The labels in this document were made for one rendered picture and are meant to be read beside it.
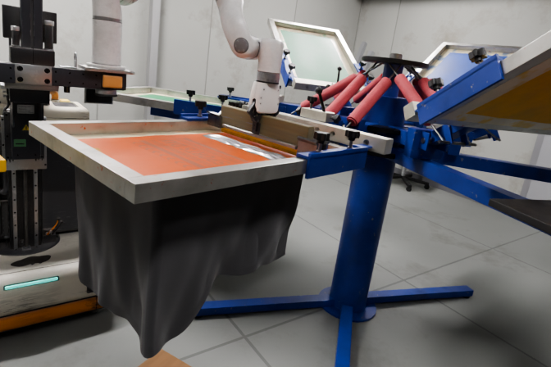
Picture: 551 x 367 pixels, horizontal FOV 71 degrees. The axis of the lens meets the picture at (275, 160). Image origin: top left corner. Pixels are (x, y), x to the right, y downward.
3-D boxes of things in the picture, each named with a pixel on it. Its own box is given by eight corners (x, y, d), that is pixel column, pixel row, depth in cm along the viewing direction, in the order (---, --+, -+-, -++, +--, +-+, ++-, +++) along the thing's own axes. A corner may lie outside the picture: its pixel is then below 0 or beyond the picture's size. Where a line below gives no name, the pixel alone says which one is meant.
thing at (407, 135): (422, 169, 138) (430, 137, 136) (266, 126, 189) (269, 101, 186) (486, 153, 198) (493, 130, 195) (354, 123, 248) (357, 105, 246)
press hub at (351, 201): (358, 338, 188) (420, 52, 156) (296, 298, 213) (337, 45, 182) (396, 308, 217) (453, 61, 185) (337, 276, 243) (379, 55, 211)
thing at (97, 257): (146, 364, 89) (157, 188, 79) (70, 277, 118) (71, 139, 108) (158, 359, 91) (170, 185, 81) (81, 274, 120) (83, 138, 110)
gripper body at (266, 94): (270, 78, 132) (266, 111, 134) (248, 75, 124) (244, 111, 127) (286, 80, 127) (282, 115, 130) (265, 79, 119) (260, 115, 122)
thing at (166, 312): (155, 358, 90) (167, 186, 81) (147, 349, 93) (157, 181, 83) (284, 292, 124) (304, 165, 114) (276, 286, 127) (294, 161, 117)
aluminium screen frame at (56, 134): (134, 205, 68) (134, 184, 67) (28, 134, 106) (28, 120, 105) (362, 163, 126) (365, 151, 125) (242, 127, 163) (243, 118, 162)
